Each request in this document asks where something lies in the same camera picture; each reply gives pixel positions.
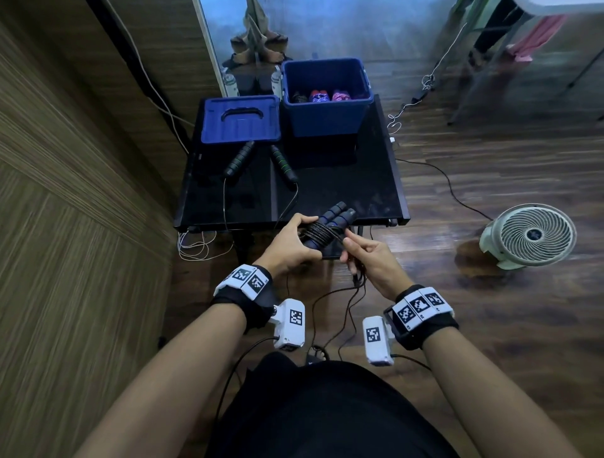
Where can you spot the white water bottle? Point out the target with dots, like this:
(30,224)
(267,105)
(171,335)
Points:
(276,85)

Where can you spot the white floor fan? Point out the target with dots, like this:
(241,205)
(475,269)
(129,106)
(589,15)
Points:
(533,236)

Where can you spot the person's left hand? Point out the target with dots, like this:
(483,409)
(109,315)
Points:
(285,250)

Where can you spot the person's right foot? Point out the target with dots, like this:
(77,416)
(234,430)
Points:
(316,355)

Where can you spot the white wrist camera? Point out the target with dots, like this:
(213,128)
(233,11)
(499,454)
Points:
(375,339)
(290,325)

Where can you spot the person's black clothing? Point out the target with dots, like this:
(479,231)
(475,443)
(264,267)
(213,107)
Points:
(330,415)

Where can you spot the person's right forearm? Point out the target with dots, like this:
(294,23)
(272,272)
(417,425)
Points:
(491,396)

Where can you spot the black glossy low table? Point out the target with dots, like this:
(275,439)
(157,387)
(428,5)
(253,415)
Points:
(358,188)

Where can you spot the black wristband with marker tags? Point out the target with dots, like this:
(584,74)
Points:
(245,292)
(420,316)

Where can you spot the blue bin lid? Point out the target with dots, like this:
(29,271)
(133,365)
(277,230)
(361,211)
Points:
(222,129)

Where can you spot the black charger plug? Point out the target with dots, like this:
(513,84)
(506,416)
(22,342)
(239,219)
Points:
(417,99)

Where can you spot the pink hanging cloth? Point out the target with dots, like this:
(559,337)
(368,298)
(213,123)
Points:
(538,37)

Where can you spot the blue plastic bin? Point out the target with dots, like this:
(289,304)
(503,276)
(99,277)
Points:
(330,120)

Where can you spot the person's left forearm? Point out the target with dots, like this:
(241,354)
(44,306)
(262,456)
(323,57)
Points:
(165,387)

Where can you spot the person's right hand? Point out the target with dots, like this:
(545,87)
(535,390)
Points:
(382,269)

